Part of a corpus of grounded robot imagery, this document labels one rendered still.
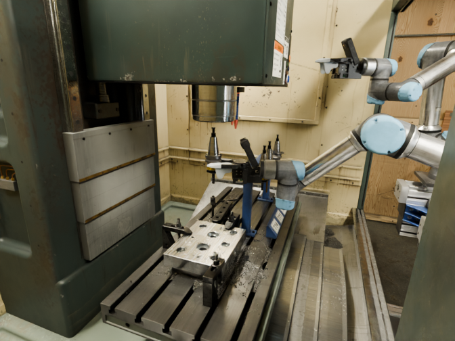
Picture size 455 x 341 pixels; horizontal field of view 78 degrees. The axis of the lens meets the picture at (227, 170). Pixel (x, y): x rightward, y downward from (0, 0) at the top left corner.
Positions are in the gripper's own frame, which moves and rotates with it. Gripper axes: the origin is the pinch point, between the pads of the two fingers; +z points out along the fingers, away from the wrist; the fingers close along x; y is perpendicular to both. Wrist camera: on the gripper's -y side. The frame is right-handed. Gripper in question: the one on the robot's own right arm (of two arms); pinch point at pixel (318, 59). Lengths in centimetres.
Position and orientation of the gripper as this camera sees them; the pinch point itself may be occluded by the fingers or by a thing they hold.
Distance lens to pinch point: 130.6
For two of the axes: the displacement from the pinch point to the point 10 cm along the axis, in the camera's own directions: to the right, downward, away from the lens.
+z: -9.9, 0.3, -1.7
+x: -1.7, -2.9, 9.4
